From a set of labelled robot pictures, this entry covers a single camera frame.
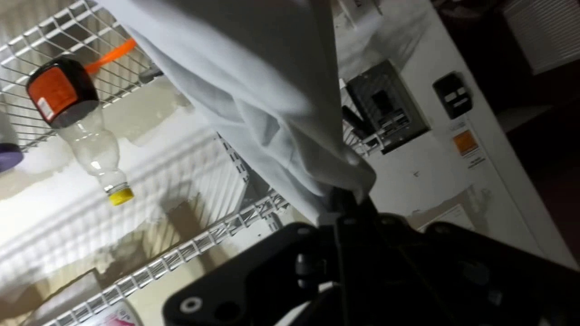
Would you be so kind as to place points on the grey electrical panel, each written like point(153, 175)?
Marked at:
point(386, 108)

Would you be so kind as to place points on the grey cloth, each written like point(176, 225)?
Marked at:
point(265, 77)

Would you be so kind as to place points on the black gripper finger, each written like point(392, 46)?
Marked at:
point(359, 260)

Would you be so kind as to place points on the clear bottle yellow cap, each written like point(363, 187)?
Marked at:
point(66, 99)

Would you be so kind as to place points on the orange brush on shelf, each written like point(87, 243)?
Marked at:
point(111, 57)

